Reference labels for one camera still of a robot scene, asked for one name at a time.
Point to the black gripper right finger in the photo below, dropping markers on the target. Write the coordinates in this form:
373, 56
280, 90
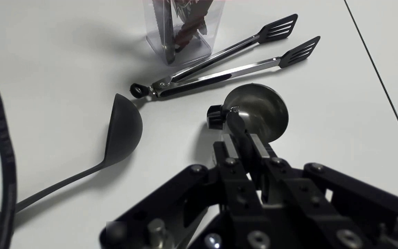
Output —
279, 181

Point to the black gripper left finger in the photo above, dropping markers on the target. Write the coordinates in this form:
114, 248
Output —
239, 188

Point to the clear plastic utensil holder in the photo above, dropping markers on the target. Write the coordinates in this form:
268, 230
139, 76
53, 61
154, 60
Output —
163, 25

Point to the steel spoon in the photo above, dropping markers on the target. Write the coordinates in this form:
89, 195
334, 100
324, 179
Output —
262, 108

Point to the metal tongs black tips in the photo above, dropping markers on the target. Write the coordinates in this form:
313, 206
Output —
183, 81

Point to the black plastic ladle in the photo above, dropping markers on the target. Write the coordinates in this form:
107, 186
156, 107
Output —
124, 133

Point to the brown handled utensil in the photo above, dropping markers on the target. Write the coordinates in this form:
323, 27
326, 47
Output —
193, 14

